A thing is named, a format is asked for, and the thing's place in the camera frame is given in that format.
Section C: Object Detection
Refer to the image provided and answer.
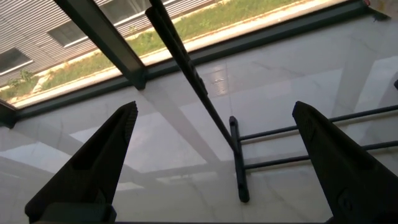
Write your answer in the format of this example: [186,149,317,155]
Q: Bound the window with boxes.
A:
[0,0,389,130]

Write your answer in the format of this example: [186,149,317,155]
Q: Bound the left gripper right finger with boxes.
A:
[292,101,398,222]

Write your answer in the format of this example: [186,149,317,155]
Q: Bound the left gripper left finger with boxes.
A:
[24,101,139,222]

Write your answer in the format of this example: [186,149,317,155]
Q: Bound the black clothes rack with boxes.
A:
[145,0,398,203]

